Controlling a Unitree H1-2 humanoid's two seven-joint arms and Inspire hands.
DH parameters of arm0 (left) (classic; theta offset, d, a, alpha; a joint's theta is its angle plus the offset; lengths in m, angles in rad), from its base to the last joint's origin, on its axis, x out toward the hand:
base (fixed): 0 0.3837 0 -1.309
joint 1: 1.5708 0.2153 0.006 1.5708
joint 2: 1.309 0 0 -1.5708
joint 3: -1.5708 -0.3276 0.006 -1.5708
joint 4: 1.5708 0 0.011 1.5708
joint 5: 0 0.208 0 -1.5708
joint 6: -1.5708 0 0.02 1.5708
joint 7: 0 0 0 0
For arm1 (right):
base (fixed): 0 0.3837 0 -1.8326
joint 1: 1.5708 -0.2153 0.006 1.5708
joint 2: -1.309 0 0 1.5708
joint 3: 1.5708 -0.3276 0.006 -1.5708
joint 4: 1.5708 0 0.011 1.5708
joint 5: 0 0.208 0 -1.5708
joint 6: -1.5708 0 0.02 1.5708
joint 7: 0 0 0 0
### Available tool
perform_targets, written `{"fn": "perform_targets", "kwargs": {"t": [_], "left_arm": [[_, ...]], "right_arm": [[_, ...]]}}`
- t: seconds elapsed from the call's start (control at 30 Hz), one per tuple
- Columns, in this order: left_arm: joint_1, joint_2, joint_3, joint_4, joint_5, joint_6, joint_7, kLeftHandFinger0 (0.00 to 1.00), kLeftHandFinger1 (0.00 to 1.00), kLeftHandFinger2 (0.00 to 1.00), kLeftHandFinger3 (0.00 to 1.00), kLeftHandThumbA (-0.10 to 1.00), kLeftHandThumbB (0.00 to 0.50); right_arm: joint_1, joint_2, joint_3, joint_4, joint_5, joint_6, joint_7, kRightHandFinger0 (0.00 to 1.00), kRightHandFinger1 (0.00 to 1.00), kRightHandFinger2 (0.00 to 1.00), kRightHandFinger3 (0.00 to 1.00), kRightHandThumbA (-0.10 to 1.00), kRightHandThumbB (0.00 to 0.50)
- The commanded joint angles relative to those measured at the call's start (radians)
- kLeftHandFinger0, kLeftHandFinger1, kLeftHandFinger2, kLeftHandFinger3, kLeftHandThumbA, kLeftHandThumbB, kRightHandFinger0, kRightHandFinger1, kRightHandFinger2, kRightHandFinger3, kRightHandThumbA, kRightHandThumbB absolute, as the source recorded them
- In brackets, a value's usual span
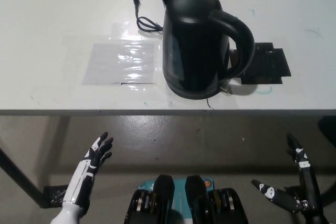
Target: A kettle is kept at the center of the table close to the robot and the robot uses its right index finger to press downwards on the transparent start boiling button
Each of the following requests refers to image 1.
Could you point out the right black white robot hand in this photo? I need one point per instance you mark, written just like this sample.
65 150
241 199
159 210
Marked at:
309 182

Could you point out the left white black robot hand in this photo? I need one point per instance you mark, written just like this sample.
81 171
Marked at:
84 174

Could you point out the black electric kettle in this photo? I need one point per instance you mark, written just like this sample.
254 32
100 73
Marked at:
191 45

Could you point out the black teal robot torso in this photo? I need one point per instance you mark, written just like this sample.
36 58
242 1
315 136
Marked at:
162 190

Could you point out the black kettle base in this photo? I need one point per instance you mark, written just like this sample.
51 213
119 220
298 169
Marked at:
193 95

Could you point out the black table leg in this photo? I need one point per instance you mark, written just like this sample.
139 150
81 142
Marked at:
21 176

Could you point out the clear plastic sheet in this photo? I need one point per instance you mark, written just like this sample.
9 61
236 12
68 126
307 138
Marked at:
110 64

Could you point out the black square mat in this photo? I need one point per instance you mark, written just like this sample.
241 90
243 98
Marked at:
267 64

